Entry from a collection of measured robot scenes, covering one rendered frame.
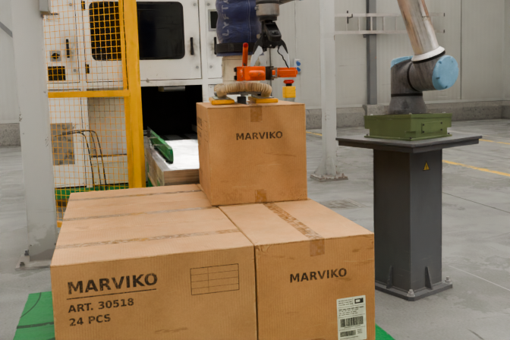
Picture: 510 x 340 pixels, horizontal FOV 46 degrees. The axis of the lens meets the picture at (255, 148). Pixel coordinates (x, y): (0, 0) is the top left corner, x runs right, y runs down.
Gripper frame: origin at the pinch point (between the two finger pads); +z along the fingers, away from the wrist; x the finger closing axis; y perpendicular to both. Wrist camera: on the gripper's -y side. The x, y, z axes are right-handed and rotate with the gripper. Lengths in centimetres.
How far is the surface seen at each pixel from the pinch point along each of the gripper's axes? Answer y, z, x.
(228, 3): 37.5, -29.7, 8.5
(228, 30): 36.8, -17.9, 8.8
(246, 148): 10.0, 31.1, 8.5
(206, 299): -51, 69, 36
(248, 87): 26.5, 7.0, 3.1
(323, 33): 361, -41, -151
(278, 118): 9.2, 19.4, -5.2
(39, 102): 145, 13, 101
